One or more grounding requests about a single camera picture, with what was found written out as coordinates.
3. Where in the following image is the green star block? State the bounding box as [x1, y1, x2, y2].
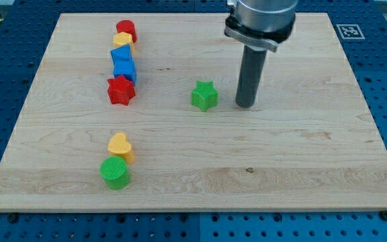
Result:
[191, 81, 218, 112]

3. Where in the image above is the red star block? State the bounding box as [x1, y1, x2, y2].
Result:
[107, 75, 136, 106]

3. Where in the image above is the green circle block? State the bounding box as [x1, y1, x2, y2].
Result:
[100, 156, 130, 190]

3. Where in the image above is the wooden board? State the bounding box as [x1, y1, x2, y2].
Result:
[0, 13, 387, 213]

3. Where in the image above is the yellow heart block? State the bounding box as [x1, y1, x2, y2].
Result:
[107, 132, 135, 164]

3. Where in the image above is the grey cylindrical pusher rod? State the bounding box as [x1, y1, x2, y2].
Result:
[235, 45, 267, 108]

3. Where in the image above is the blue cube block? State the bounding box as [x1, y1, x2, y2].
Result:
[113, 60, 136, 86]

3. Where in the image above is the blue triangle block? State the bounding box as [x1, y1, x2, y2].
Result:
[110, 44, 132, 64]

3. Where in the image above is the yellow hexagon block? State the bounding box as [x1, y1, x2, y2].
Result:
[113, 32, 135, 55]

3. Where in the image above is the red cylinder block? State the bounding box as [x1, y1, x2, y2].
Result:
[116, 19, 137, 43]

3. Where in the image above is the white fiducial marker tag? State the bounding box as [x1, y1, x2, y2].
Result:
[337, 24, 365, 40]

